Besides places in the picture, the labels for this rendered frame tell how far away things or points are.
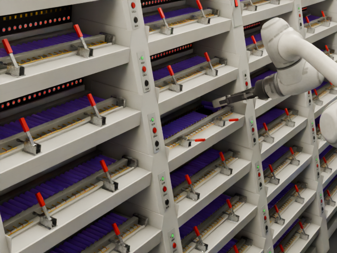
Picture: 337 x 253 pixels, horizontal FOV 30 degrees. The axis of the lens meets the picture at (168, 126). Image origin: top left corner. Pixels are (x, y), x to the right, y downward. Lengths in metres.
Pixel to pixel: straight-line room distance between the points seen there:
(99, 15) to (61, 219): 0.63
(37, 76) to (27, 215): 0.35
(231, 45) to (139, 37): 0.66
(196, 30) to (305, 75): 0.41
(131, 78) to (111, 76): 0.07
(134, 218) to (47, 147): 0.50
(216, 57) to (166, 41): 0.49
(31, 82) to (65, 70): 0.13
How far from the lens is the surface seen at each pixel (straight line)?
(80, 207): 1.70
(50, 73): 1.59
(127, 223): 1.95
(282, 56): 2.18
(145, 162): 1.92
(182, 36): 2.13
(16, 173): 1.50
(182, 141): 2.13
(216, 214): 2.45
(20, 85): 1.51
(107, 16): 1.89
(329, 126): 1.70
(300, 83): 2.25
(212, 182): 2.32
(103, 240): 1.86
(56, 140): 1.63
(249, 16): 2.62
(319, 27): 3.54
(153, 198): 1.96
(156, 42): 1.98
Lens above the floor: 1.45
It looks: 12 degrees down
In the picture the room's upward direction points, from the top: 9 degrees counter-clockwise
